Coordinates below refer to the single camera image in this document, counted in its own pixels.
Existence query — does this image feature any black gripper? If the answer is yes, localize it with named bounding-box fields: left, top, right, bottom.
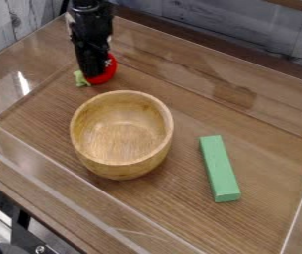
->
left=65, top=6, right=113, bottom=78

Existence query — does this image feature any red plush strawberry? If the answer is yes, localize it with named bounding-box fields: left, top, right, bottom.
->
left=73, top=54, right=117, bottom=87

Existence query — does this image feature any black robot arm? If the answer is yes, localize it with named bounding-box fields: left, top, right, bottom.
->
left=66, top=0, right=113, bottom=78

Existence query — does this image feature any wooden bowl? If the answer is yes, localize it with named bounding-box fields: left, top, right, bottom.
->
left=70, top=90, right=174, bottom=181

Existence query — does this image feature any green rectangular block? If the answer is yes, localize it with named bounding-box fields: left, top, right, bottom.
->
left=199, top=135, right=241, bottom=202

